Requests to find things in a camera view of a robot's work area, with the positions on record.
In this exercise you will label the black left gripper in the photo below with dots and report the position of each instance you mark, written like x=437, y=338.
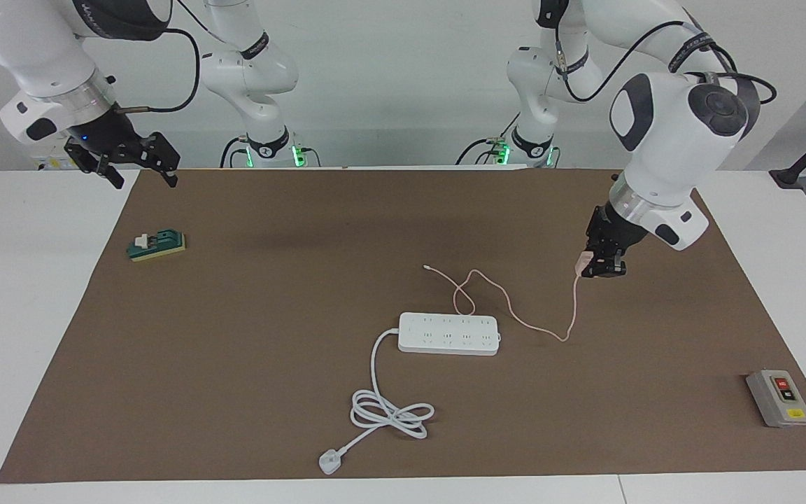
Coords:
x=613, y=234

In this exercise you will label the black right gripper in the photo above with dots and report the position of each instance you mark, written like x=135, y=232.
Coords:
x=112, y=140

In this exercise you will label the pink charger block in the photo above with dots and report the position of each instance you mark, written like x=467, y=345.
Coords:
x=580, y=264

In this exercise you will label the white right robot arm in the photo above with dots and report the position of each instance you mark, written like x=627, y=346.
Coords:
x=32, y=49

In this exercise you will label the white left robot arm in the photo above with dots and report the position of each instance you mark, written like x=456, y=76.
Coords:
x=676, y=133

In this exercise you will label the white power strip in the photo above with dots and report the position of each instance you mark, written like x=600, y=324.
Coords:
x=448, y=334

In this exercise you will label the white box with yellow label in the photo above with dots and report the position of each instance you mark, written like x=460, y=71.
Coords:
x=53, y=163

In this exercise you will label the brown table mat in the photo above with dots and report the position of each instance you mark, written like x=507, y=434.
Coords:
x=235, y=420

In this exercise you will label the green knife switch block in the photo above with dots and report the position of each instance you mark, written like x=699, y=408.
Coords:
x=161, y=245

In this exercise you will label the grey on-off switch box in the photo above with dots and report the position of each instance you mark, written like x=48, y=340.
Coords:
x=777, y=399

